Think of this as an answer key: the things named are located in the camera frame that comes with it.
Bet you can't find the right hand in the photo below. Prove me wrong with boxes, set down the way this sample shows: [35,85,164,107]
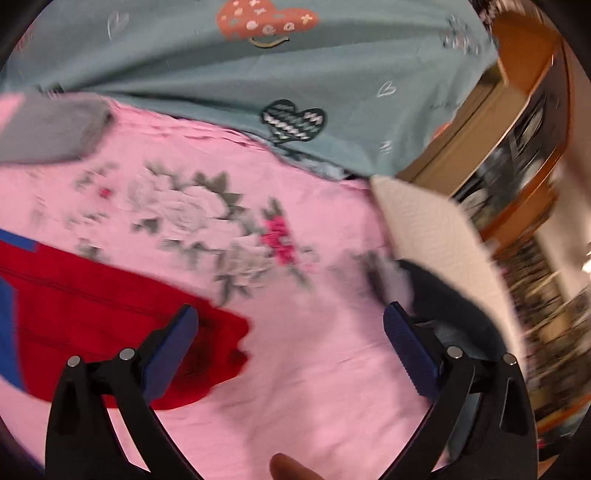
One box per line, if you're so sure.
[270,453,324,480]

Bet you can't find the folded grey cloth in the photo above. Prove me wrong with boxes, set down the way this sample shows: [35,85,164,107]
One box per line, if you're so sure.
[1,94,113,165]

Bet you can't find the wooden display cabinet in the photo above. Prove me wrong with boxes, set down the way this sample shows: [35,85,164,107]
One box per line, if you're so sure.
[399,3,590,441]

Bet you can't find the pink floral bedsheet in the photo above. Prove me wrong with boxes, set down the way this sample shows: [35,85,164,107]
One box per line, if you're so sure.
[1,102,427,479]

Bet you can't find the dark clothes pile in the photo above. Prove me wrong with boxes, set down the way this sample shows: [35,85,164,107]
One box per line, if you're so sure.
[399,260,508,360]

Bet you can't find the white pillow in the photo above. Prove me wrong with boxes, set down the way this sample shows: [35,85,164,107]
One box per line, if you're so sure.
[370,175,527,368]

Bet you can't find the blue and red pants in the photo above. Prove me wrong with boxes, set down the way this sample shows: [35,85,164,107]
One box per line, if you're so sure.
[1,231,249,410]

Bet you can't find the teal heart pattern quilt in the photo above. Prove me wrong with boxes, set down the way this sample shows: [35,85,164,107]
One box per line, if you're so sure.
[1,1,497,177]

